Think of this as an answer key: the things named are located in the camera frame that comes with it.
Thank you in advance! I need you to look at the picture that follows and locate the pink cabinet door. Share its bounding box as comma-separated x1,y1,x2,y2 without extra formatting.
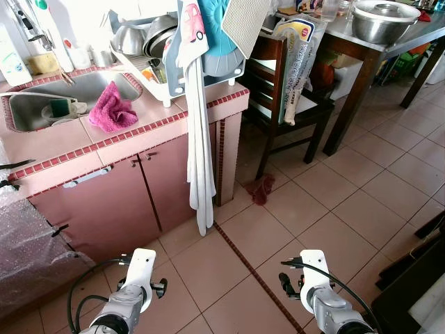
29,154,162,264
138,134,199,234

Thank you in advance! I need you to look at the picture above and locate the red rag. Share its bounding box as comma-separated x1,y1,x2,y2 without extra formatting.
245,174,277,207

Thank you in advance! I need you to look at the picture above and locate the small black clip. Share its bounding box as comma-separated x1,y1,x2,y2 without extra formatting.
50,223,70,238

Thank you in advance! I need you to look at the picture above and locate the black low furniture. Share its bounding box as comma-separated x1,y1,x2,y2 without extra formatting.
371,212,445,334

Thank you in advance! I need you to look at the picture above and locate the clear bubble wrap sheet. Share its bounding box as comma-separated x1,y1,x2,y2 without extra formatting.
0,184,95,317

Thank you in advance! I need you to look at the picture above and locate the white towel with car print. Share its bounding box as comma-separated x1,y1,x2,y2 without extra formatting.
176,0,218,237

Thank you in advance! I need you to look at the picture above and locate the pink crumpled cloth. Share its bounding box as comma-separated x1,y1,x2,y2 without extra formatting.
88,81,139,133

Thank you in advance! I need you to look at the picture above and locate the white dish rack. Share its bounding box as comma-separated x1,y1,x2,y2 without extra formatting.
108,10,244,109

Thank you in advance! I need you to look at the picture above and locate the dark wooden table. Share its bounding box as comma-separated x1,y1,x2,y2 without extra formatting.
275,7,445,157

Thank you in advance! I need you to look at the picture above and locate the green sponge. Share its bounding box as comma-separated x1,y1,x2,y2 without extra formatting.
49,98,70,117

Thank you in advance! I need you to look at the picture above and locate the small steel sink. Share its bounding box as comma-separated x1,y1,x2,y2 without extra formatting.
7,70,143,133

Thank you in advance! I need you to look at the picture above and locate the dark wooden chair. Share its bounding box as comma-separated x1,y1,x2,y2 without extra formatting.
245,33,336,180

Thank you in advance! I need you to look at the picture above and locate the printed clear plastic bag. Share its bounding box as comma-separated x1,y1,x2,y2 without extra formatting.
270,15,327,126

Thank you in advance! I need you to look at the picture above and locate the white plastic cup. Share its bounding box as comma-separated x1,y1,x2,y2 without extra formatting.
70,45,95,70
94,47,118,69

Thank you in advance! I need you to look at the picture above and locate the steel pot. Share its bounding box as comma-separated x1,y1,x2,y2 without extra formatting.
111,24,148,58

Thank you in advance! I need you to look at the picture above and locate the yellow sponge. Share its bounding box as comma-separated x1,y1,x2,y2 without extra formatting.
28,53,62,76

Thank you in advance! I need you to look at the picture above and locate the steel pan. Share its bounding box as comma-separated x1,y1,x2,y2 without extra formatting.
143,14,179,60

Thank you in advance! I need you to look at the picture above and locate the green crate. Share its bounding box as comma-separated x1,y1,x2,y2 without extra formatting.
393,50,428,79

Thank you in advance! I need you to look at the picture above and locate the blue silicone glove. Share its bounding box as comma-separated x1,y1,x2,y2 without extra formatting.
197,0,244,60

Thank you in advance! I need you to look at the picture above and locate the grey woven mat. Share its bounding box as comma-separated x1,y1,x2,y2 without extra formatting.
221,0,273,60

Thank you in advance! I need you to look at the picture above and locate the steel mixing bowl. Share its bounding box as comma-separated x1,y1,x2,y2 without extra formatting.
350,1,421,46

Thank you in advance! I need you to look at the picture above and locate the clear drinking glass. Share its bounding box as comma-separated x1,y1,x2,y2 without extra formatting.
320,0,343,22

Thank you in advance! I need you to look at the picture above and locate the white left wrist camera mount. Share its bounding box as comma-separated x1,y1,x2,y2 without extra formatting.
120,248,157,314

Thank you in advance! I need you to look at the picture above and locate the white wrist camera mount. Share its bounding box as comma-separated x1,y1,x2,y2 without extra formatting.
299,249,331,310
120,248,157,314

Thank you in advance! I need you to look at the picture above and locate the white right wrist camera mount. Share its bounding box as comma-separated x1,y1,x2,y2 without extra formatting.
299,249,331,310

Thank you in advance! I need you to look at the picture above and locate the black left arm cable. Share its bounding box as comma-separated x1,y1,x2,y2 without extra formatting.
67,255,133,334

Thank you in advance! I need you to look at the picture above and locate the white cabinet handle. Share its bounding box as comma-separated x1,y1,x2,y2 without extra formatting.
63,166,113,189

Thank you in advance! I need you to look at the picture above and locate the chrome wall tap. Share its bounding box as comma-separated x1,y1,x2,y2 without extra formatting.
8,0,55,53

